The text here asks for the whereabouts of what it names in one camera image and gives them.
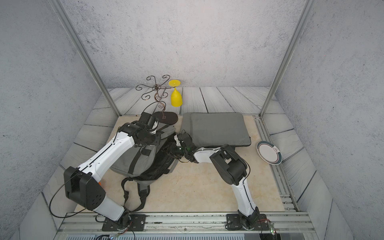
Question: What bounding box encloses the aluminium front rail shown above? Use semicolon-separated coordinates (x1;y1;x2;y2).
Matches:
55;212;318;240

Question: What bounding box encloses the copper wire stand dark base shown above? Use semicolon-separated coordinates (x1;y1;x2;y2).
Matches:
135;75;179;125

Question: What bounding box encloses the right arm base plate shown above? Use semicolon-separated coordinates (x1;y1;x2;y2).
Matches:
225;213;270;231

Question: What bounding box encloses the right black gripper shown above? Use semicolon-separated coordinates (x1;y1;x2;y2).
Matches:
161;141;189;159

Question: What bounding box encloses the white plate green rim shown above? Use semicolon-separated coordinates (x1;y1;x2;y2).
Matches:
257;141;283;166

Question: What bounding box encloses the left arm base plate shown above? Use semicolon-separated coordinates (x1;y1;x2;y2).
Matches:
102;214;147;232

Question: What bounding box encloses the grey zippered laptop bag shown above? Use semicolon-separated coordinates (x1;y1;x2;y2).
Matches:
111;124;176;212

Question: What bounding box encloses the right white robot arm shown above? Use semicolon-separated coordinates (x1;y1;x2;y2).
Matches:
168;133;260;229

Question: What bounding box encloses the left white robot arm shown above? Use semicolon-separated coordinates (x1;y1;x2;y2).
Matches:
64;123;161;222

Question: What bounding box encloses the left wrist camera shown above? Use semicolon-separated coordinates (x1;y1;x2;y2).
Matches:
138;112;158;131

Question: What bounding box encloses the yellow plastic wine glass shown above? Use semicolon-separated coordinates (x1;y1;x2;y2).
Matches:
169;80;183;108

